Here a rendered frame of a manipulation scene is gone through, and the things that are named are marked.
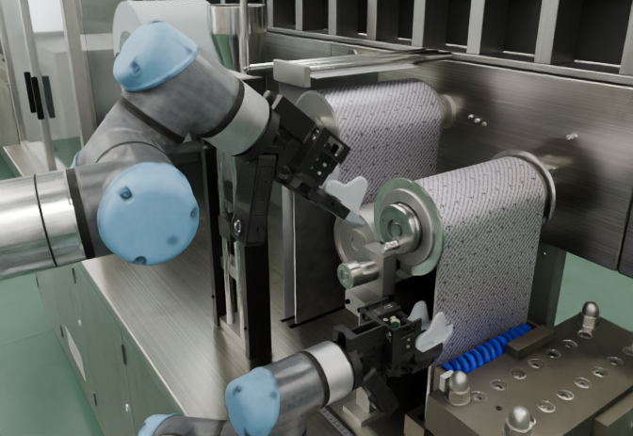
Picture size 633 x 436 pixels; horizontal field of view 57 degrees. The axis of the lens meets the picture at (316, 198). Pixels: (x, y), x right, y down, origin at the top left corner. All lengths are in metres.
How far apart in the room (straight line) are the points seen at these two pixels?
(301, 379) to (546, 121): 0.62
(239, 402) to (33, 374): 2.19
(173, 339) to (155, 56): 0.79
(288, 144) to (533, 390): 0.52
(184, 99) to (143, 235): 0.18
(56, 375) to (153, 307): 1.48
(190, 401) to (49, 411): 1.58
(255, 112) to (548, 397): 0.59
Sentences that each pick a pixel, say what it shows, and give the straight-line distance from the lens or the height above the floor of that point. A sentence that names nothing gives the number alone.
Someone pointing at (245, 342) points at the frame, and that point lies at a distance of 1.16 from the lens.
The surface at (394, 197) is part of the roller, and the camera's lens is 0.86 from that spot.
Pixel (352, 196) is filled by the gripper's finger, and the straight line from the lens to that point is 0.73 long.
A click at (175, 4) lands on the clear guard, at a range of 1.66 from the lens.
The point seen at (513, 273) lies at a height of 1.14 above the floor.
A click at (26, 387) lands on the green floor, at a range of 2.79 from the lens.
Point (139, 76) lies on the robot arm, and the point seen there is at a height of 1.51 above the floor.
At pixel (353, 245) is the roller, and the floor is 1.17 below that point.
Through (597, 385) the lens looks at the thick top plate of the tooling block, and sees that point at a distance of 0.99.
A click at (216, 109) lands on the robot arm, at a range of 0.59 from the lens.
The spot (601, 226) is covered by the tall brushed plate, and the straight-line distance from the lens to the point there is 1.07.
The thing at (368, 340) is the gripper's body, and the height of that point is 1.15.
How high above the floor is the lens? 1.60
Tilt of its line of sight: 21 degrees down
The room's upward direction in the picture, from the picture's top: straight up
